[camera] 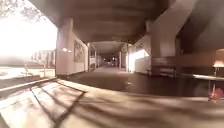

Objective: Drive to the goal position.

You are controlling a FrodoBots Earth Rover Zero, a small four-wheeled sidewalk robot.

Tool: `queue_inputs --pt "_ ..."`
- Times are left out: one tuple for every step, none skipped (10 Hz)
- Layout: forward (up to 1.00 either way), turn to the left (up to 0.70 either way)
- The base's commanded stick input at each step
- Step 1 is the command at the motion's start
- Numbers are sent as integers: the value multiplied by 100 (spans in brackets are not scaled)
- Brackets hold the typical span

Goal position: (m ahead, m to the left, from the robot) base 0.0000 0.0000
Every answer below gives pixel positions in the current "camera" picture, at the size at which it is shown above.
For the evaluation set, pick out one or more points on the concrete building with overhang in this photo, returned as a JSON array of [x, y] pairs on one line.
[[110, 30]]

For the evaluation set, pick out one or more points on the wooden bench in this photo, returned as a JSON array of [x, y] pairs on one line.
[[173, 65]]

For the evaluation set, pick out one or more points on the distant pale building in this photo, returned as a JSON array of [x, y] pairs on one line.
[[45, 58]]

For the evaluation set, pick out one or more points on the low concrete kerb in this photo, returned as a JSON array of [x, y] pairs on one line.
[[23, 85]]

